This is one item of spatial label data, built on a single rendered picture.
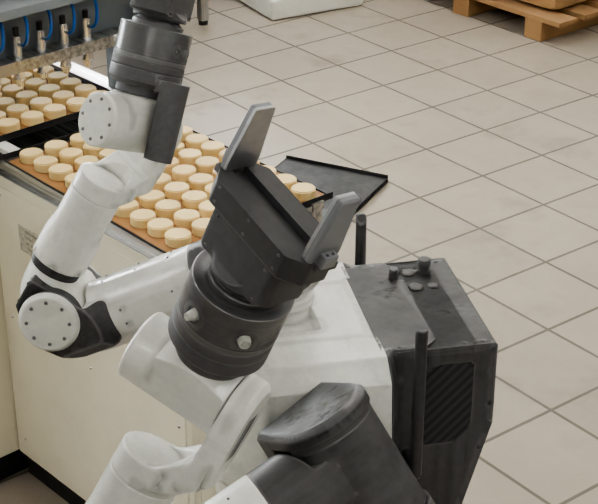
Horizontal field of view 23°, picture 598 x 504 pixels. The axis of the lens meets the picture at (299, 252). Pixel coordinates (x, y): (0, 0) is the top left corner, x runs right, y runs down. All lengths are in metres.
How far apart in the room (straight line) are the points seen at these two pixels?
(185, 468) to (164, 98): 0.60
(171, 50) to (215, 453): 0.64
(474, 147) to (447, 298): 3.86
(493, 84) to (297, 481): 4.80
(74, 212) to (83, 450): 1.62
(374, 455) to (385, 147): 4.10
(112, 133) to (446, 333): 0.46
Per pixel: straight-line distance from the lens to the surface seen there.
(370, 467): 1.38
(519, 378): 4.06
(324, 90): 5.98
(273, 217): 1.12
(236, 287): 1.14
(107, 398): 3.18
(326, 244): 1.09
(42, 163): 3.08
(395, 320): 1.57
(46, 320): 1.81
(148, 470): 1.26
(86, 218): 1.79
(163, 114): 1.72
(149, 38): 1.72
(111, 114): 1.71
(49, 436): 3.48
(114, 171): 1.82
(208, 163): 3.03
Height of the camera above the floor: 2.15
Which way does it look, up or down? 27 degrees down
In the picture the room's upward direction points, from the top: straight up
